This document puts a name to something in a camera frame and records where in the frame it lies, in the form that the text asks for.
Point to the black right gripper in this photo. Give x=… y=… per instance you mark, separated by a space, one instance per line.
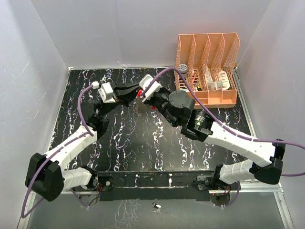
x=150 y=101

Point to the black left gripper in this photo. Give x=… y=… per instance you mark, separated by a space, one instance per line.
x=124 y=96

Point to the metal key organizer red handle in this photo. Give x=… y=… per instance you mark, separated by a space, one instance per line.
x=142 y=107

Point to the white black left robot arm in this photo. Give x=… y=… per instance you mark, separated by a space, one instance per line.
x=47 y=175

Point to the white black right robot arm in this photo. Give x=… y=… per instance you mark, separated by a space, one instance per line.
x=263 y=160

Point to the small round grey jar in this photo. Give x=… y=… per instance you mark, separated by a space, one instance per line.
x=183 y=69

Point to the orange plastic file organizer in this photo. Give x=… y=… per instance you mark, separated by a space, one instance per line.
x=205 y=55

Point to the white round label card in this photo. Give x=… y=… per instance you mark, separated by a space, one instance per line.
x=222 y=83

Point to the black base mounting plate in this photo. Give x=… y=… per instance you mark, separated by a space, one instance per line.
x=153 y=185

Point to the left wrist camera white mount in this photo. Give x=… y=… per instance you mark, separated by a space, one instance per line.
x=105 y=90

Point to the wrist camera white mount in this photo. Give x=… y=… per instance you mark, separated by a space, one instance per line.
x=144 y=83
x=105 y=90

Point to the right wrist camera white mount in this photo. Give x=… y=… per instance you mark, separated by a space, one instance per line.
x=144 y=83

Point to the aluminium frame rail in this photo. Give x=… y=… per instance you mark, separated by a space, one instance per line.
x=255 y=185

